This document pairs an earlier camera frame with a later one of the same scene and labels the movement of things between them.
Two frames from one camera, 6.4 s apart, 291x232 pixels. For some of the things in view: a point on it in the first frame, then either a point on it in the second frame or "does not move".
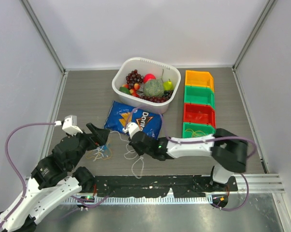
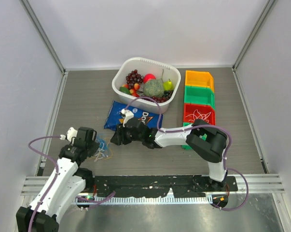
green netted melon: [153, 88] does not move
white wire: [130, 151] to [196, 115]
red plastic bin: [199, 113] does not move
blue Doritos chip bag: [120, 115] does not move
